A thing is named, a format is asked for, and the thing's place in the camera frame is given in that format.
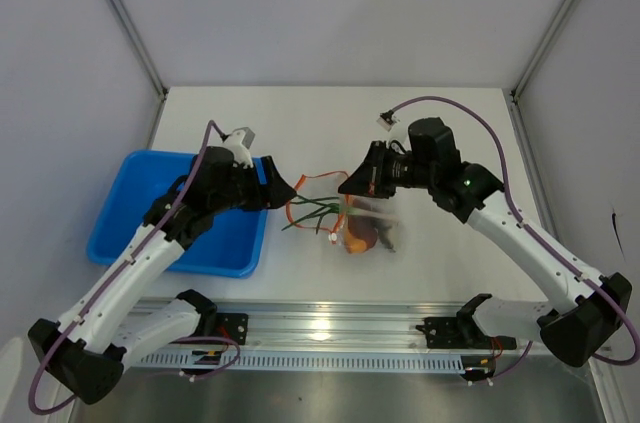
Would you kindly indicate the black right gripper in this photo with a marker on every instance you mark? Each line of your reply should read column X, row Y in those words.
column 369, row 178

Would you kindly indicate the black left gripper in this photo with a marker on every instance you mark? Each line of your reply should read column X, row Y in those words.
column 277, row 192

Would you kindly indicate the clear zip bag orange zipper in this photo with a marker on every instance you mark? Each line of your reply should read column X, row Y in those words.
column 326, row 184

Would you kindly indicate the grey toy fish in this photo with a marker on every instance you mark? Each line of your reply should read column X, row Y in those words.
column 389, row 229

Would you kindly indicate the green toy scallion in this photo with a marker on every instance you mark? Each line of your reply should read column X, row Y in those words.
column 322, row 207

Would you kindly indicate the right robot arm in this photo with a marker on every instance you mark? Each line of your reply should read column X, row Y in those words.
column 583, row 308

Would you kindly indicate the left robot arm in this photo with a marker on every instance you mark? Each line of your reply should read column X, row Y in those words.
column 88, row 348

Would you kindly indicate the blue plastic bin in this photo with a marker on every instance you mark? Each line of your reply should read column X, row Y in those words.
column 231, row 248

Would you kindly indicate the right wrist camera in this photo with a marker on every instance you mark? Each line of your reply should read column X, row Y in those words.
column 387, row 120

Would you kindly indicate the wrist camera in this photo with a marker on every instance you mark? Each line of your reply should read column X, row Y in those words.
column 238, row 142
column 387, row 120

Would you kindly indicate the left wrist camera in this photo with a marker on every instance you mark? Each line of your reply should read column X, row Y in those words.
column 238, row 142

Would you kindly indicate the aluminium mounting rail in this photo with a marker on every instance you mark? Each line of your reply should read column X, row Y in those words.
column 336, row 326

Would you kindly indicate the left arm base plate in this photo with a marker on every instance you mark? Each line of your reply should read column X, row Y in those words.
column 234, row 326

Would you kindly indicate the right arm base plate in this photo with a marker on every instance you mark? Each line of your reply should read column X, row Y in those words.
column 459, row 334

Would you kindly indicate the white slotted cable duct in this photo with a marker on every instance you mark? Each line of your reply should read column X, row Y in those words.
column 199, row 359

